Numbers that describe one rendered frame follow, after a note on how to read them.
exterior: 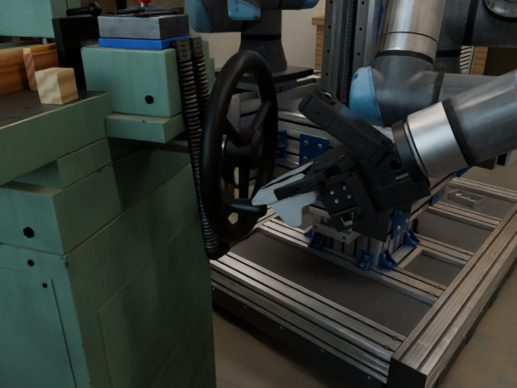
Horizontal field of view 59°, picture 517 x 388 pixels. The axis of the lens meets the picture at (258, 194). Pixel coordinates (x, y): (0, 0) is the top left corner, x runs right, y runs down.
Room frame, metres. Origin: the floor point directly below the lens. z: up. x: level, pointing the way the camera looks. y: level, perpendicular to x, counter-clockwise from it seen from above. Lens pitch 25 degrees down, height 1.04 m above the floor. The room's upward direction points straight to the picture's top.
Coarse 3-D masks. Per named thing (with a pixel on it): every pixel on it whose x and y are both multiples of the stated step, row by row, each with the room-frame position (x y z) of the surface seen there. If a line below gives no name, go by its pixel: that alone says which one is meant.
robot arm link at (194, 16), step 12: (192, 0) 1.24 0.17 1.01; (204, 0) 1.24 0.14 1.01; (216, 0) 1.24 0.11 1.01; (192, 12) 1.25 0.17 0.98; (204, 12) 1.23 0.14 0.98; (216, 12) 1.25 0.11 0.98; (192, 24) 1.27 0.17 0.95; (204, 24) 1.24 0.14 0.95; (216, 24) 1.26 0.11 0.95; (228, 24) 1.27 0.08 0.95; (240, 24) 1.28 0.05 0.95
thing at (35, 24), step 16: (0, 0) 0.75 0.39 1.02; (16, 0) 0.74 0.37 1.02; (32, 0) 0.73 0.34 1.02; (48, 0) 0.72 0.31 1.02; (64, 0) 0.75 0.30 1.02; (0, 16) 0.76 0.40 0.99; (16, 16) 0.74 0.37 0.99; (32, 16) 0.74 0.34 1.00; (48, 16) 0.73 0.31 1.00; (64, 16) 0.75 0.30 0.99; (0, 32) 0.76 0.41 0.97; (16, 32) 0.75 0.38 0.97; (32, 32) 0.74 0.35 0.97; (48, 32) 0.73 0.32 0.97
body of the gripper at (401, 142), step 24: (408, 144) 0.45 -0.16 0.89; (312, 168) 0.49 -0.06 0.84; (336, 168) 0.47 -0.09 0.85; (360, 168) 0.48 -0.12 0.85; (384, 168) 0.47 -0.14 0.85; (408, 168) 0.45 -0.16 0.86; (336, 192) 0.48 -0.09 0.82; (360, 192) 0.46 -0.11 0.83; (384, 192) 0.47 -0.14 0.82; (408, 192) 0.46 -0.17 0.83; (336, 216) 0.47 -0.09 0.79
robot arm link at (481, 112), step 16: (496, 80) 0.45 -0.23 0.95; (512, 80) 0.44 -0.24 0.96; (464, 96) 0.45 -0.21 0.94; (480, 96) 0.44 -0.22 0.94; (496, 96) 0.43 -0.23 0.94; (512, 96) 0.42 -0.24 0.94; (448, 112) 0.45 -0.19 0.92; (464, 112) 0.44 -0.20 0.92; (480, 112) 0.43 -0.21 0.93; (496, 112) 0.42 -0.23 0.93; (512, 112) 0.42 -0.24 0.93; (464, 128) 0.43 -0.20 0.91; (480, 128) 0.42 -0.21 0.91; (496, 128) 0.42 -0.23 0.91; (512, 128) 0.42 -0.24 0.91; (464, 144) 0.43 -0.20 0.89; (480, 144) 0.42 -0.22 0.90; (496, 144) 0.42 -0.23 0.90; (512, 144) 0.42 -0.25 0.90; (480, 160) 0.44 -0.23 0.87
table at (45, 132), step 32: (0, 96) 0.62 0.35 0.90; (32, 96) 0.62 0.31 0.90; (96, 96) 0.62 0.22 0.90; (0, 128) 0.47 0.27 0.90; (32, 128) 0.50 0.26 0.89; (64, 128) 0.55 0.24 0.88; (96, 128) 0.61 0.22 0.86; (128, 128) 0.61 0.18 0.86; (160, 128) 0.60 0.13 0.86; (0, 160) 0.46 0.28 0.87; (32, 160) 0.50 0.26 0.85
